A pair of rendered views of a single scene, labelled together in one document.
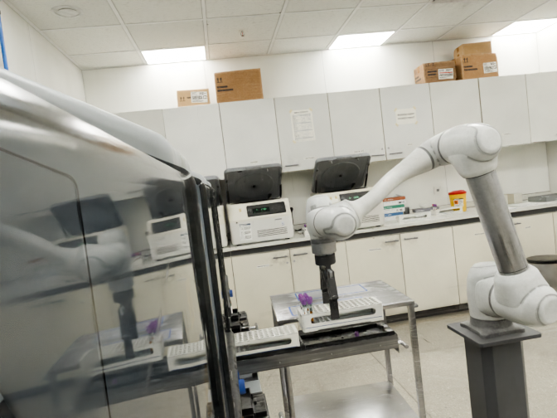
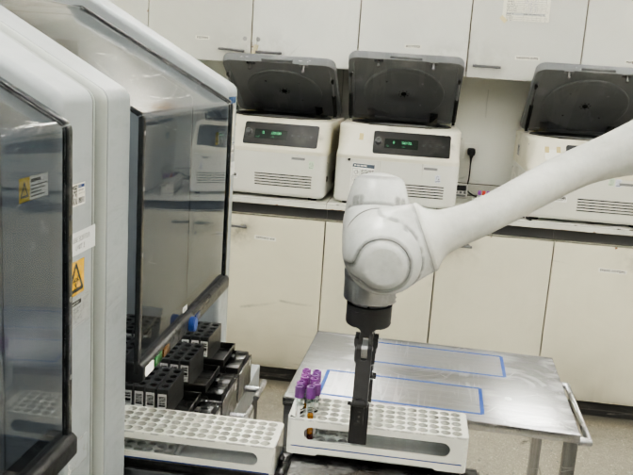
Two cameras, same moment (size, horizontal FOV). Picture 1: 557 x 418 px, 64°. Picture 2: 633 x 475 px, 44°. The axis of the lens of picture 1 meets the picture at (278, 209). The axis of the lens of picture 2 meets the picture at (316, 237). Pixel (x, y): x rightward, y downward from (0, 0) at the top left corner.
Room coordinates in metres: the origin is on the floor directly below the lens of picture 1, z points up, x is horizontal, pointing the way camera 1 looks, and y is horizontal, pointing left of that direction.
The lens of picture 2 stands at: (0.36, -0.35, 1.48)
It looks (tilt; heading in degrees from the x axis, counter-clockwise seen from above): 12 degrees down; 14
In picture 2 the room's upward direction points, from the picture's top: 4 degrees clockwise
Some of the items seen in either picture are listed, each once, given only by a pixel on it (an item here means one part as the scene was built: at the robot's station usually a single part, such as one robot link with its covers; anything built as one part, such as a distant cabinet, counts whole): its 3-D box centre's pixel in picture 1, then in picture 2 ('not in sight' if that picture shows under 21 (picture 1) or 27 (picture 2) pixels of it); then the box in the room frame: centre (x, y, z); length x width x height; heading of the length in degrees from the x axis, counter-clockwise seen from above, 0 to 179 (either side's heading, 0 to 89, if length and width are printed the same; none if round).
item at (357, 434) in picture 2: (334, 308); (358, 422); (1.55, -0.15, 0.93); 0.03 x 0.01 x 0.07; 97
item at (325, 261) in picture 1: (326, 265); (367, 328); (1.60, -0.15, 1.07); 0.08 x 0.07 x 0.09; 7
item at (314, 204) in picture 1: (321, 216); (377, 221); (1.59, -0.15, 1.25); 0.13 x 0.11 x 0.16; 13
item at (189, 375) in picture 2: not in sight; (191, 365); (1.85, 0.27, 0.85); 0.12 x 0.02 x 0.06; 7
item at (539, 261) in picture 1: (548, 282); not in sight; (3.94, -2.33, 0.23); 0.38 x 0.31 x 0.46; 7
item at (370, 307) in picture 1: (340, 313); (377, 432); (1.60, -0.18, 0.89); 0.30 x 0.10 x 0.06; 97
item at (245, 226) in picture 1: (256, 202); (400, 127); (4.18, 0.20, 1.24); 0.62 x 0.56 x 0.69; 8
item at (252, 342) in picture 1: (256, 342); (195, 441); (1.56, 0.14, 0.83); 0.30 x 0.10 x 0.06; 97
